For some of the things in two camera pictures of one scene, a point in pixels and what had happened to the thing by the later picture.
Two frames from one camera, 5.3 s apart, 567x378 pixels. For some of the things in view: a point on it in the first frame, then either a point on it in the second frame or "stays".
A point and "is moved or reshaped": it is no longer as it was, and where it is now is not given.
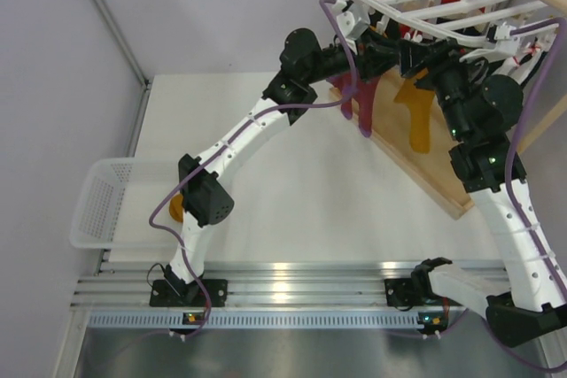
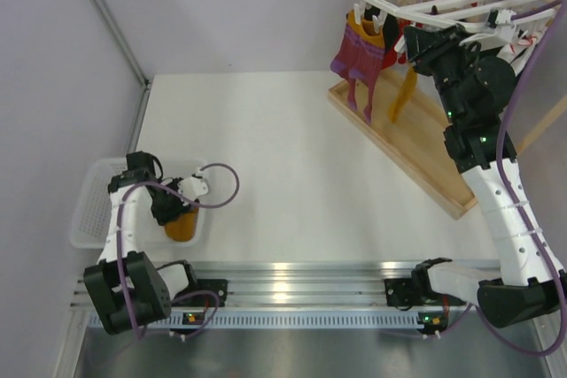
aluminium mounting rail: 311,295 stays
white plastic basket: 115,200 stays
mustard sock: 418,103 is moved or reshaped
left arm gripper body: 364,57 -> 167,204
